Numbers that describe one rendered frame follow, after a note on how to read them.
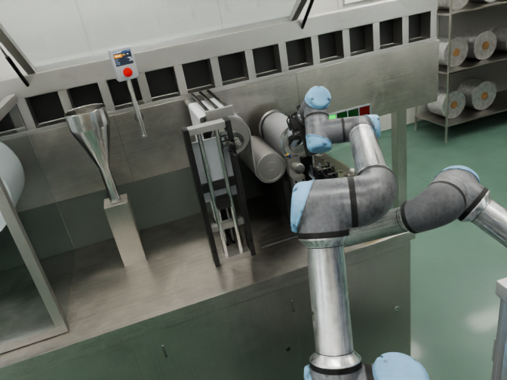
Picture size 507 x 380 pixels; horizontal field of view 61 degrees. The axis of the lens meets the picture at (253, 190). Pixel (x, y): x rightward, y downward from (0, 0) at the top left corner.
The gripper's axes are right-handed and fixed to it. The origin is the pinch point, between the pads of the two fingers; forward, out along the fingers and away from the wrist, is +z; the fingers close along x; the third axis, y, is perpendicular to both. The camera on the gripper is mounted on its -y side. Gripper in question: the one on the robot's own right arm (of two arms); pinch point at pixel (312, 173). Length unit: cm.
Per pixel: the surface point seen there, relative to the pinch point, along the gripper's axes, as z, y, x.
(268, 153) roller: -2.2, 14.6, 18.1
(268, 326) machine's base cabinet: -29, -42, 36
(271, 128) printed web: 11.1, 19.5, 11.4
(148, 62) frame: 30, 52, 52
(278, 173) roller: -2.3, 5.5, 15.5
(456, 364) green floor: -27, -109, -53
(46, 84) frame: 30, 52, 91
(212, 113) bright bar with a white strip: -6, 36, 37
